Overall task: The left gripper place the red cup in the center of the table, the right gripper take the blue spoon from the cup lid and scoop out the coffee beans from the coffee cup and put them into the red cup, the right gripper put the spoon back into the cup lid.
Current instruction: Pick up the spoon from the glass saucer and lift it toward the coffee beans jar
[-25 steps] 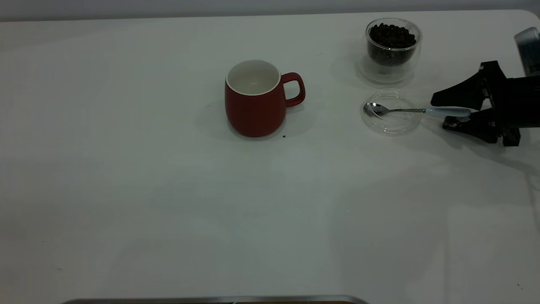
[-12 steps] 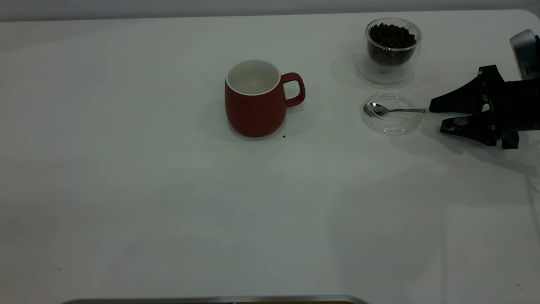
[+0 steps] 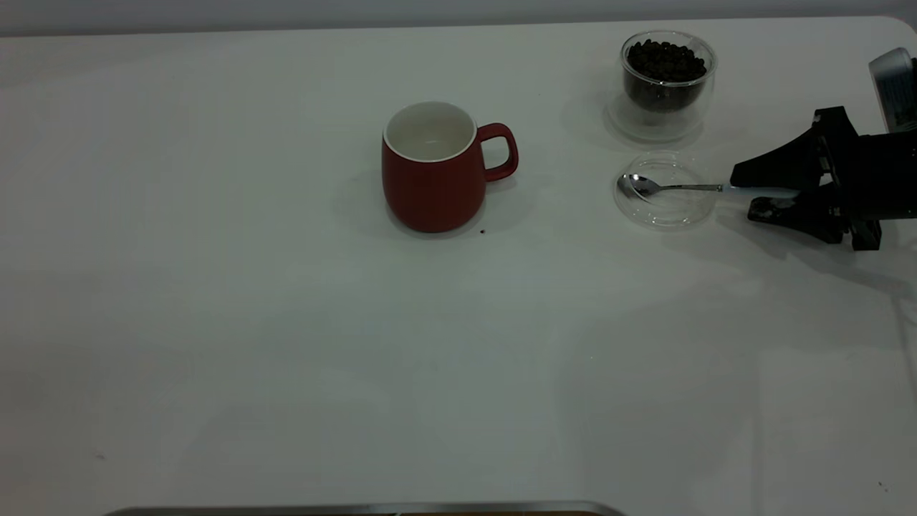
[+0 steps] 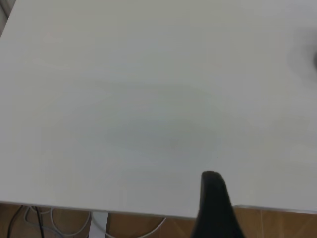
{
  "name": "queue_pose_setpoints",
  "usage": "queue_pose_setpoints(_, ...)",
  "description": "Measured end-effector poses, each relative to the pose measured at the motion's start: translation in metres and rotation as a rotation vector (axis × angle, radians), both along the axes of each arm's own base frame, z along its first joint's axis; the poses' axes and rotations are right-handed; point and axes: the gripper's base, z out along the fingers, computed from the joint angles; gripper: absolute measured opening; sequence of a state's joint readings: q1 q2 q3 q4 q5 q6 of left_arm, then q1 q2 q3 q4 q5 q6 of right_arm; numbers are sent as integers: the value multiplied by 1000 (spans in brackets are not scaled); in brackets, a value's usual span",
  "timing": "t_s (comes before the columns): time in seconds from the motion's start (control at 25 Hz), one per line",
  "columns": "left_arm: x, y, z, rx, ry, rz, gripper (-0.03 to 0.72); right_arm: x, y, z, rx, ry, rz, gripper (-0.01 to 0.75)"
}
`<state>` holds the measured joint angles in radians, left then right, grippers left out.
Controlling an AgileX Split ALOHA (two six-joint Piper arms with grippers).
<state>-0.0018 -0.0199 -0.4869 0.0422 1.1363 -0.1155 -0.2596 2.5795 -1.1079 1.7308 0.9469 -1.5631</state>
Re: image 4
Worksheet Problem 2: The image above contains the black cable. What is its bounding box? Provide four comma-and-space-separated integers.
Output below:
6, 205, 24, 238
34, 207, 47, 238

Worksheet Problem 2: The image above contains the white cable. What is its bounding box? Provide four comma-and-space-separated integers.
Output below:
23, 207, 92, 237
105, 217, 166, 238

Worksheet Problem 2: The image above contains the white table leg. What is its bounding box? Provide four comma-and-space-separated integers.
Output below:
88, 211, 109, 238

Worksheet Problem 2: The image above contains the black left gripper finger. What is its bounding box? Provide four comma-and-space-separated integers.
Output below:
192, 171, 246, 238

